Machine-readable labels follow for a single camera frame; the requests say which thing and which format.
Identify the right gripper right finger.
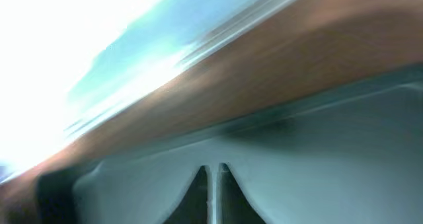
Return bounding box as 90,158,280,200
218,163,265,224

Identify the clear plastic waste bin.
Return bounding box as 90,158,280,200
36,63,422,223

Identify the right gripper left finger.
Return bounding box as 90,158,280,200
163,166,208,224

